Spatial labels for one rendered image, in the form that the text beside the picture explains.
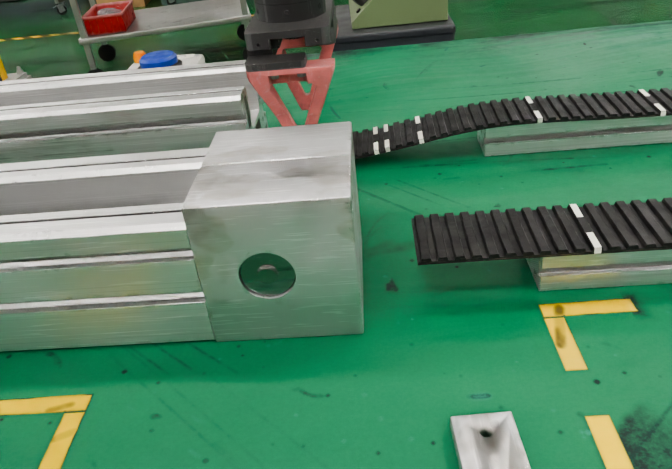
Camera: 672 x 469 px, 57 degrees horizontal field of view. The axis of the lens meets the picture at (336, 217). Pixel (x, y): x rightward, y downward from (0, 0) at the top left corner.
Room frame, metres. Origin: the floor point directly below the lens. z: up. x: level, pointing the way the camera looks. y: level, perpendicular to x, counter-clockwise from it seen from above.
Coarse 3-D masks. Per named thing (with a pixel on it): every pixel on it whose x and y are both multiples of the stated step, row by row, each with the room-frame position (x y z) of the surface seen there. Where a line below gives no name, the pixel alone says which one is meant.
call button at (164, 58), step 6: (150, 54) 0.67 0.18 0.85; (156, 54) 0.67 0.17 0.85; (162, 54) 0.66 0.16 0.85; (168, 54) 0.66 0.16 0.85; (174, 54) 0.66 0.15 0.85; (144, 60) 0.65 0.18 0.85; (150, 60) 0.65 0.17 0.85; (156, 60) 0.65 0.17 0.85; (162, 60) 0.65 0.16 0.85; (168, 60) 0.65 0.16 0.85; (174, 60) 0.66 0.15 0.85; (144, 66) 0.65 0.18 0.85; (150, 66) 0.65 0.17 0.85; (156, 66) 0.64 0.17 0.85; (162, 66) 0.65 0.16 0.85
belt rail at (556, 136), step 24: (600, 120) 0.48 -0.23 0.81; (624, 120) 0.48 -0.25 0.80; (648, 120) 0.48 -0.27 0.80; (480, 144) 0.51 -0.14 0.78; (504, 144) 0.49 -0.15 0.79; (528, 144) 0.49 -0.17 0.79; (552, 144) 0.48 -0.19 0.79; (576, 144) 0.48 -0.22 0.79; (600, 144) 0.48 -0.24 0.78; (624, 144) 0.48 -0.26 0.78
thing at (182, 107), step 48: (0, 96) 0.57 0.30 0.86; (48, 96) 0.56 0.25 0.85; (96, 96) 0.56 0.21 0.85; (144, 96) 0.50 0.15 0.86; (192, 96) 0.49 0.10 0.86; (240, 96) 0.48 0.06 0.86; (0, 144) 0.49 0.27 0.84; (48, 144) 0.49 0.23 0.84; (96, 144) 0.49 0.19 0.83; (144, 144) 0.48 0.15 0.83; (192, 144) 0.48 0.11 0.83
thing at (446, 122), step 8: (440, 112) 0.53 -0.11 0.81; (448, 112) 0.52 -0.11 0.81; (440, 120) 0.51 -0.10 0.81; (448, 120) 0.51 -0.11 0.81; (456, 120) 0.51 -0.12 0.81; (440, 128) 0.50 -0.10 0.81; (448, 128) 0.50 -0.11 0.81; (456, 128) 0.49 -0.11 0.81; (440, 136) 0.49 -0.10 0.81; (448, 136) 0.48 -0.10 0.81
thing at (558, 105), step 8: (552, 96) 0.52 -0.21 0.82; (560, 96) 0.52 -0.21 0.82; (552, 104) 0.50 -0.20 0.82; (560, 104) 0.51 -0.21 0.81; (568, 104) 0.50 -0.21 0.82; (560, 112) 0.48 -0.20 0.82; (568, 112) 0.49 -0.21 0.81; (576, 112) 0.48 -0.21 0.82; (560, 120) 0.48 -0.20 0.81; (568, 120) 0.47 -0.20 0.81; (576, 120) 0.47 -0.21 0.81
